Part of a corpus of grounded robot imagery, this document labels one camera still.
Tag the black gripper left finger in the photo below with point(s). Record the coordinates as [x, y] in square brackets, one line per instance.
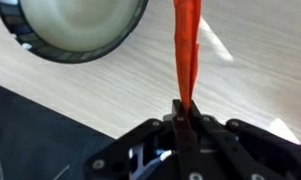
[176, 156]

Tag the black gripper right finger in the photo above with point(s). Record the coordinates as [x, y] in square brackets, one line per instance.
[250, 153]

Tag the black patterned bowl white inside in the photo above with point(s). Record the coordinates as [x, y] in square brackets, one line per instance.
[76, 26]

